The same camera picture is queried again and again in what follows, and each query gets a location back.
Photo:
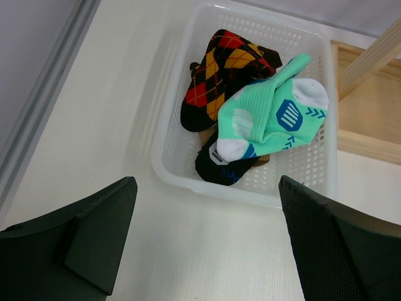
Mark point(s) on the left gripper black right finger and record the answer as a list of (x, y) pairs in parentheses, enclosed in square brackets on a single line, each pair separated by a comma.
[(340, 253)]

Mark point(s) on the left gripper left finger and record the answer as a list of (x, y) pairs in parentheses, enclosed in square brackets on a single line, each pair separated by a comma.
[(72, 253)]

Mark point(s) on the mint green sock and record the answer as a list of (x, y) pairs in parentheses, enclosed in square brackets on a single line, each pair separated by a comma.
[(272, 115)]

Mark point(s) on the brown argyle sock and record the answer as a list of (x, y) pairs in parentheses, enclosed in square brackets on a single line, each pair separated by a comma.
[(272, 57)]

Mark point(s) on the red yellow argyle sock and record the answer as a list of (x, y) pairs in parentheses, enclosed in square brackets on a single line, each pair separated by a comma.
[(230, 63)]

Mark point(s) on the wooden rack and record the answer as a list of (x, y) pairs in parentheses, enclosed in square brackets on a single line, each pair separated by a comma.
[(368, 93)]

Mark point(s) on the white plastic basket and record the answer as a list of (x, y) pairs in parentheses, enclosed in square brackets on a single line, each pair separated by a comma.
[(175, 149)]

